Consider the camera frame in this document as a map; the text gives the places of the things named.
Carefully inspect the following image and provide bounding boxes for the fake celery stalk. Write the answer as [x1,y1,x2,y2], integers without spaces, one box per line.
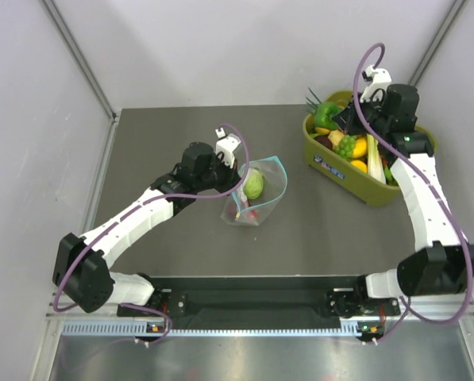
[367,134,387,184]

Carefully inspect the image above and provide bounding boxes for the yellow fake orange fruit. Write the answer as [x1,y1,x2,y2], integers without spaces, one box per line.
[314,127,331,135]

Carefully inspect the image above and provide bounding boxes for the red fake chili pepper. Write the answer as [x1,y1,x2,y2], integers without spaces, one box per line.
[233,204,259,224]

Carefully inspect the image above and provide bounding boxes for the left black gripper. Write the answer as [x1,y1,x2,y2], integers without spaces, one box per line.
[195,152,242,196]

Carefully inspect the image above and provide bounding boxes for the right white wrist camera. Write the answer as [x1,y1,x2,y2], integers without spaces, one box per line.
[360,65,391,103]

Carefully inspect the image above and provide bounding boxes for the green fake bell pepper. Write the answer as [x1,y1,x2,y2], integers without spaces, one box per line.
[314,102,342,131]

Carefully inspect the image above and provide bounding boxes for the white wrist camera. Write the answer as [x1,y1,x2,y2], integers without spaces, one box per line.
[215,127,241,168]
[360,65,391,103]

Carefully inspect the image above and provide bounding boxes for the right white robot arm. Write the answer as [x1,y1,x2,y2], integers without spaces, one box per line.
[334,84,474,314]

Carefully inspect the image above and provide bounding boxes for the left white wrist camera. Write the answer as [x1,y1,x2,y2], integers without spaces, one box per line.
[215,127,241,168]

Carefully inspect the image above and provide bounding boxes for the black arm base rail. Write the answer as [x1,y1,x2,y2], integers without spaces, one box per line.
[116,273,404,330]

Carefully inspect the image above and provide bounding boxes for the grey slotted cable duct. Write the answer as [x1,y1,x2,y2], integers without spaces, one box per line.
[61,317,384,337]

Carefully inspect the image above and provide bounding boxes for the beige fake potato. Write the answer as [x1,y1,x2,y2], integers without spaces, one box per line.
[328,130,345,148]

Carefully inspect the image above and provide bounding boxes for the olive green plastic bin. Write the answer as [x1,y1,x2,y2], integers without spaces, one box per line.
[303,90,436,206]

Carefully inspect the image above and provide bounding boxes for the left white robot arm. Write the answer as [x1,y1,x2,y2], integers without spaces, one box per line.
[52,134,242,315]

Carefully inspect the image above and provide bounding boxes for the green fake watermelon ball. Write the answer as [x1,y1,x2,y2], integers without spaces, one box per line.
[383,166,398,187]

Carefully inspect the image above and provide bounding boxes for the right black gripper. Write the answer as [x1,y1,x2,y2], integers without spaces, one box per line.
[333,91,390,138]

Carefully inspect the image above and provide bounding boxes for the clear zip top bag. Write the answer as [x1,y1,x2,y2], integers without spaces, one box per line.
[221,156,288,226]

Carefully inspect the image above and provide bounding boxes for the light green fake cabbage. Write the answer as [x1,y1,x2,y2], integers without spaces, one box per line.
[243,168,264,200]

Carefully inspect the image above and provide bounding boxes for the dark purple fake passionfruit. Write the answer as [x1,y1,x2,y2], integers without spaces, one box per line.
[314,135,333,151]

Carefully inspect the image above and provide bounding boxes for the yellow fake lemon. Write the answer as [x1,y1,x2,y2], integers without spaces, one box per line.
[350,160,368,173]
[352,137,368,159]

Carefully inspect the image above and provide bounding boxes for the green fake grape bunch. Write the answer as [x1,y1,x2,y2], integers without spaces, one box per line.
[333,135,356,160]

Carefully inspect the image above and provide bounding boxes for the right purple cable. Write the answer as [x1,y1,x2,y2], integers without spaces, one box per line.
[353,43,474,325]

